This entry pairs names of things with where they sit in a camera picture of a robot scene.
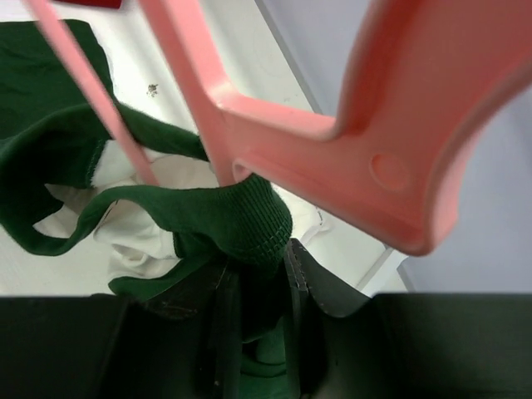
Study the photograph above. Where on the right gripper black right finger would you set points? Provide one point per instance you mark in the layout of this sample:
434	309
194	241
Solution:
340	343

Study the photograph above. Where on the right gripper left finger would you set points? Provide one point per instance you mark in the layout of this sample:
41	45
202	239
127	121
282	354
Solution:
106	346

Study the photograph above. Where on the white green raglan t shirt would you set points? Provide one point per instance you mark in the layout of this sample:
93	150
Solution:
63	178

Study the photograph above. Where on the pink plastic hanger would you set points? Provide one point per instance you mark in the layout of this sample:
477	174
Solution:
422	78

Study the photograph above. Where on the red t shirt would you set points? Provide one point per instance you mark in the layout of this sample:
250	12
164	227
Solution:
111	4

